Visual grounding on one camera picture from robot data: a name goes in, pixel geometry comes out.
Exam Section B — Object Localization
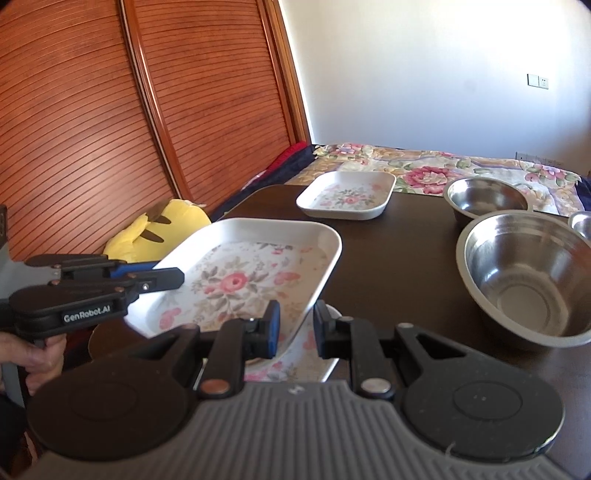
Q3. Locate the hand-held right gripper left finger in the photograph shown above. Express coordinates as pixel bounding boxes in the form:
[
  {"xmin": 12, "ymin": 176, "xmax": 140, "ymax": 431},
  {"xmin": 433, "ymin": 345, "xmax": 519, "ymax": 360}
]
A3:
[{"xmin": 121, "ymin": 300, "xmax": 282, "ymax": 401}]

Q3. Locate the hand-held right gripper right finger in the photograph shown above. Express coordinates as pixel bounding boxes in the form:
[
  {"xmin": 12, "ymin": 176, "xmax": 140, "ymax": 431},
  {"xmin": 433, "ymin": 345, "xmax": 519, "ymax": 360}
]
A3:
[{"xmin": 313, "ymin": 300, "xmax": 467, "ymax": 400}]

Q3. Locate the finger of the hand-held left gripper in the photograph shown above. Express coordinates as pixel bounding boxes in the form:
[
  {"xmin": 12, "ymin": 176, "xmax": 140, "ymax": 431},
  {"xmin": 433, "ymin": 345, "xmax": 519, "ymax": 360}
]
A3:
[
  {"xmin": 48, "ymin": 267, "xmax": 185, "ymax": 303},
  {"xmin": 25, "ymin": 254, "xmax": 160, "ymax": 281}
]

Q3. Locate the small white floral plate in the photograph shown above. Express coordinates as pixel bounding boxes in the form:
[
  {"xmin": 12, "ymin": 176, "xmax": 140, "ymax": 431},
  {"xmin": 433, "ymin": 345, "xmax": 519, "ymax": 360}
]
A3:
[{"xmin": 295, "ymin": 171, "xmax": 398, "ymax": 222}]

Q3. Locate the large steel bowl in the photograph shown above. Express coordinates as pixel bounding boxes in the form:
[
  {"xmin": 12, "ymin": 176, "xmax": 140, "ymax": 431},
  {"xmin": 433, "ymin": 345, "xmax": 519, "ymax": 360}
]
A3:
[{"xmin": 456, "ymin": 210, "xmax": 591, "ymax": 349}]

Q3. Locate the medium steel bowl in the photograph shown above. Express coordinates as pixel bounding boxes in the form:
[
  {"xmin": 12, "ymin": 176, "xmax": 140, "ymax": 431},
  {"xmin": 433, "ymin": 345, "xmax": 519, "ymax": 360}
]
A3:
[{"xmin": 443, "ymin": 178, "xmax": 534, "ymax": 223}]

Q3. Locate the small steel bowl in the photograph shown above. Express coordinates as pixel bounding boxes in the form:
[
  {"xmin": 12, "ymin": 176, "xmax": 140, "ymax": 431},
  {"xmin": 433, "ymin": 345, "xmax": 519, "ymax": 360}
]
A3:
[{"xmin": 567, "ymin": 211, "xmax": 591, "ymax": 241}]

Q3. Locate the person's left hand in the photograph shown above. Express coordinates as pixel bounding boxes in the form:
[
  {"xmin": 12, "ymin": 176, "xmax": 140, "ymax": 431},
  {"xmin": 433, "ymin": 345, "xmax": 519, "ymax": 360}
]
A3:
[{"xmin": 0, "ymin": 330, "xmax": 64, "ymax": 397}]

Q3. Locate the yellow plush toy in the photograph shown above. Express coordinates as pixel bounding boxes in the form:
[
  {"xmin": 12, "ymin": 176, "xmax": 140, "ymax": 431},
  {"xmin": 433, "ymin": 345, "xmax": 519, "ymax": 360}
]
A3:
[{"xmin": 102, "ymin": 199, "xmax": 213, "ymax": 264}]

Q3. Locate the wooden slatted wardrobe door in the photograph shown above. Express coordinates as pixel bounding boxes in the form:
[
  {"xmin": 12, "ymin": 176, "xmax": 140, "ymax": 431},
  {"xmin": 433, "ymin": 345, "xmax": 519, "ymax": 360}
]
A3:
[
  {"xmin": 0, "ymin": 0, "xmax": 186, "ymax": 261},
  {"xmin": 121, "ymin": 0, "xmax": 298, "ymax": 217}
]

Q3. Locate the red cloth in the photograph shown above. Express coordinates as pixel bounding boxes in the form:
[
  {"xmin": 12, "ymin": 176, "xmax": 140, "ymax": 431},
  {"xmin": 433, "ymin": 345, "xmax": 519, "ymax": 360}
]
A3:
[{"xmin": 259, "ymin": 142, "xmax": 311, "ymax": 176}]

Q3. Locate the floral bedspread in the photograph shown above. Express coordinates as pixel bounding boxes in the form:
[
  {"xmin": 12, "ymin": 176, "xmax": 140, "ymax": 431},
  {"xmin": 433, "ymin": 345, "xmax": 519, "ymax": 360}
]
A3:
[{"xmin": 286, "ymin": 143, "xmax": 583, "ymax": 217}]

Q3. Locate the wooden wardrobe frame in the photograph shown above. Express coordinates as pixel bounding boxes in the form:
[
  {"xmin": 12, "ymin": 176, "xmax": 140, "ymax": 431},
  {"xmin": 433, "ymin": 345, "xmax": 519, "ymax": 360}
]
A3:
[{"xmin": 263, "ymin": 0, "xmax": 314, "ymax": 145}]

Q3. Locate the low wall socket strip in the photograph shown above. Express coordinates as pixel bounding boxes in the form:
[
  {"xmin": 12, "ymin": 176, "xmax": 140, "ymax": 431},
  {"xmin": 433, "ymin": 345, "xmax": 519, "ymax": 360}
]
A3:
[{"xmin": 515, "ymin": 151, "xmax": 560, "ymax": 164}]

